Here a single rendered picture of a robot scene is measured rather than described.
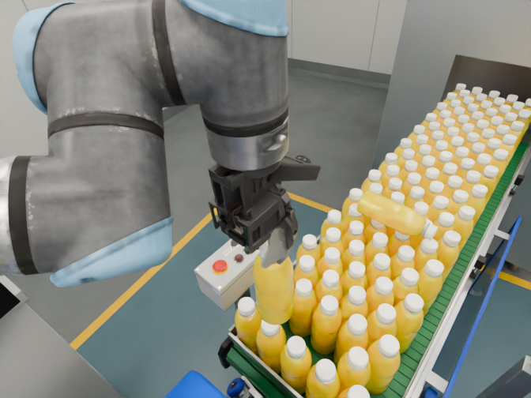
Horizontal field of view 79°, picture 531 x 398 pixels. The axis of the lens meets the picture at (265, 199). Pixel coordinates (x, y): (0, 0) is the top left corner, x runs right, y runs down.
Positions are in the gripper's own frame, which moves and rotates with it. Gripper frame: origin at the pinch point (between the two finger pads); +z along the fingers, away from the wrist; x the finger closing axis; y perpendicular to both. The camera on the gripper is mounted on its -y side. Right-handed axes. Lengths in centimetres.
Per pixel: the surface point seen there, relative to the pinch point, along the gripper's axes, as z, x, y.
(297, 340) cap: 27.1, 5.5, 0.0
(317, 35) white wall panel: 97, -236, -367
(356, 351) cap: 27.2, 16.1, -5.9
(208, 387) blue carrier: 14.8, 2.0, 19.1
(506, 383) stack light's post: 35, 42, -23
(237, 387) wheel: 39.0, -1.7, 13.0
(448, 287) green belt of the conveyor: 49, 26, -49
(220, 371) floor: 138, -44, 1
